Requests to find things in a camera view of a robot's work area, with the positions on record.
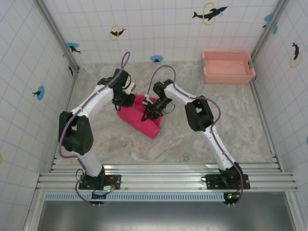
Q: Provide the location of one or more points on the blue circle dolphin sticker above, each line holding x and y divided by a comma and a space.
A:
40, 93
156, 58
73, 47

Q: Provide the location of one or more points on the aluminium side rail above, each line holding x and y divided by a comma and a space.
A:
264, 125

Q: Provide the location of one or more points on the blue dolphin sticker behind post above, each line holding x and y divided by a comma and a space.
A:
269, 21

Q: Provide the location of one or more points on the grey metal panel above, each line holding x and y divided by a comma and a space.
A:
168, 216

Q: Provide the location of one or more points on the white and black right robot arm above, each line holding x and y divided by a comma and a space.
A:
216, 139

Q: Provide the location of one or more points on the pink plastic basket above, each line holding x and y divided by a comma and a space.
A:
227, 66

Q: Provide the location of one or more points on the green circuit board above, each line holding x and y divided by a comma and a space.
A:
107, 187
233, 197

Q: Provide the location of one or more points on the aluminium frame post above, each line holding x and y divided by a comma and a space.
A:
268, 31
57, 36

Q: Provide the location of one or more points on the pink long pants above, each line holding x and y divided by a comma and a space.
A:
144, 127

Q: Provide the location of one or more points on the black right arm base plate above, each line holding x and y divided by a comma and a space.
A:
211, 181

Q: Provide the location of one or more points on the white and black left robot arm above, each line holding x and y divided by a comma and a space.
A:
95, 101

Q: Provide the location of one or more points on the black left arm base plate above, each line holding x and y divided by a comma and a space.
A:
113, 181

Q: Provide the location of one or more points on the aluminium front rail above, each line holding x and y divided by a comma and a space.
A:
163, 176

